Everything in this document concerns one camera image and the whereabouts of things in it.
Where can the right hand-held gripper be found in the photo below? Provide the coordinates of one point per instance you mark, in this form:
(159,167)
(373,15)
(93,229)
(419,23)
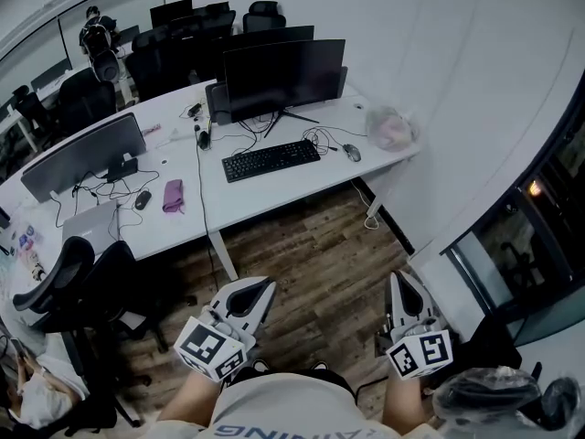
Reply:
(420,352)

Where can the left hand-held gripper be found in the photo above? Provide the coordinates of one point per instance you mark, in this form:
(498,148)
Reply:
(208,345)

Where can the black grey computer mouse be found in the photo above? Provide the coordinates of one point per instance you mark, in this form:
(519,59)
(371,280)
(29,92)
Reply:
(352,152)

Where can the person's left forearm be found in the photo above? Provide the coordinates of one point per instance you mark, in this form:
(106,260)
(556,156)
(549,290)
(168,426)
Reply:
(192,405)

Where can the person's right forearm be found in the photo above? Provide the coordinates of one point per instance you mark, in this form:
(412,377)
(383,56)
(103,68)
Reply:
(404,405)

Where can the small black mouse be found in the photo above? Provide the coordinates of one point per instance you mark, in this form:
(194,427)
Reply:
(142,199)

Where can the white desk leg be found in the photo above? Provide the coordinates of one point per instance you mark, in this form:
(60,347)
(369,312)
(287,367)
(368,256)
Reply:
(224,254)

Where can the person's left shoe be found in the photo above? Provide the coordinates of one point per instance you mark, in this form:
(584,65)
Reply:
(259,366)

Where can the person's shoe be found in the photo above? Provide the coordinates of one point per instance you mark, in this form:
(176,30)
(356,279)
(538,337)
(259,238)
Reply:
(320,366)
(259,366)

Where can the person's black shorts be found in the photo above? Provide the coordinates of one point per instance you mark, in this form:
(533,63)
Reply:
(292,374)

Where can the person's right shoe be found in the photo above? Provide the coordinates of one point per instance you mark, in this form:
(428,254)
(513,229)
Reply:
(320,366)

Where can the person's white printed shirt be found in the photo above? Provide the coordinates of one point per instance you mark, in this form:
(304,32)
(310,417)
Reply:
(283,405)

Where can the black bundle in clear plastic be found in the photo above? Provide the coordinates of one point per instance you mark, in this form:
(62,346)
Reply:
(484,396)

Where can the purple cloth pouch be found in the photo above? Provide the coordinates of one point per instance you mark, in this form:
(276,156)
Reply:
(173,195)

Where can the dark framed glass window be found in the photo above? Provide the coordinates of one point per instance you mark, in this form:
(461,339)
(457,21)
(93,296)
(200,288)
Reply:
(525,245)

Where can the black office chair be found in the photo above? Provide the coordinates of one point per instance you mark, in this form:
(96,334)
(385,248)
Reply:
(155,67)
(185,25)
(105,281)
(34,108)
(87,99)
(219,25)
(262,18)

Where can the black keyboard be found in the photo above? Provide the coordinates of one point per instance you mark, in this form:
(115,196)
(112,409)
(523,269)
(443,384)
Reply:
(269,160)

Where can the black power adapter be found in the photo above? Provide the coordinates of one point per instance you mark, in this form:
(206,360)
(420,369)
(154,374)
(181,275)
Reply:
(203,140)

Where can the silver laptop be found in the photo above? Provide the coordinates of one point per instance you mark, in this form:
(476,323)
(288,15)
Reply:
(89,227)

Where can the round black cushion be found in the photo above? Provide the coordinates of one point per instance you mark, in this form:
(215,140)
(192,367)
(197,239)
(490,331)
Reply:
(562,403)

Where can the white power strip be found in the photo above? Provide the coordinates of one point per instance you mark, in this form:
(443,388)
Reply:
(171,139)

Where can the black docking box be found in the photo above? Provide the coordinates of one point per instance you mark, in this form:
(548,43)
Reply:
(122,169)

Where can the clear plastic bag with contents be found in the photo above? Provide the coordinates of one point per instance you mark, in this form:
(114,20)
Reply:
(390,128)

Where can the small snack wrapper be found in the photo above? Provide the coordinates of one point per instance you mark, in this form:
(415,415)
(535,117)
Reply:
(151,130)

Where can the small black charger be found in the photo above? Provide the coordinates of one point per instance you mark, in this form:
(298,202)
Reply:
(195,110)

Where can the black left side monitor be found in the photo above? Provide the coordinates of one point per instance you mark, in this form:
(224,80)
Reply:
(82,153)

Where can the scattered colourful stickers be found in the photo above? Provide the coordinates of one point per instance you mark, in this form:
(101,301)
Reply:
(29,254)

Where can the black curved monitor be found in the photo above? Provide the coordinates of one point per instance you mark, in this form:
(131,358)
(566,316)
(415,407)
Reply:
(265,37)
(283,80)

